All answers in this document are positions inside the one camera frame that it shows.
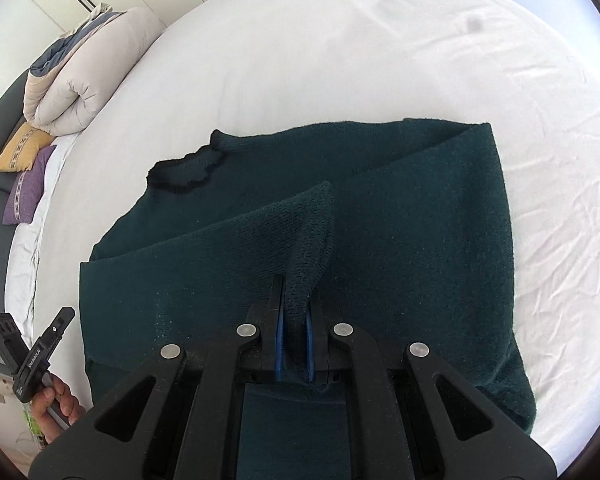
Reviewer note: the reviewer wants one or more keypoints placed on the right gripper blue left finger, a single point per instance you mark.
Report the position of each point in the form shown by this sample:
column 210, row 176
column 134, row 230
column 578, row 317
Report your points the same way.
column 177, row 416

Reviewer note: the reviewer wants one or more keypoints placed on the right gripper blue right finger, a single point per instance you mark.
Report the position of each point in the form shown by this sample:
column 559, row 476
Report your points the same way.
column 411, row 415

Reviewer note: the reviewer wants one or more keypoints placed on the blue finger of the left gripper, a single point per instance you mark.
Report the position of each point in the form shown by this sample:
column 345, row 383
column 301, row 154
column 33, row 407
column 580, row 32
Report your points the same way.
column 57, row 324

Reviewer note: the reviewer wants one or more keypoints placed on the dark green knit sweater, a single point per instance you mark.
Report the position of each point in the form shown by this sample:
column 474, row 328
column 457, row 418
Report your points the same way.
column 403, row 227

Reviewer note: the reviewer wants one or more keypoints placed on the purple patterned cushion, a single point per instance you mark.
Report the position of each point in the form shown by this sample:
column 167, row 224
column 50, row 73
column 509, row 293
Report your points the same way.
column 27, row 191

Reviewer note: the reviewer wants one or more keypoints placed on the yellow patterned cushion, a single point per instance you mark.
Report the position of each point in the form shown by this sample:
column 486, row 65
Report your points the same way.
column 20, row 151

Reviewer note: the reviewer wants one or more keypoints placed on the folded beige duvet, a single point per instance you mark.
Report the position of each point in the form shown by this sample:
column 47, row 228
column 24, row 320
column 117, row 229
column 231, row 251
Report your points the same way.
column 74, row 78

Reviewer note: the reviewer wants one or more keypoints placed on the white bed mattress sheet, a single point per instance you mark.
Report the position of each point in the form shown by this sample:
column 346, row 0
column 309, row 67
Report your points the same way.
column 261, row 66

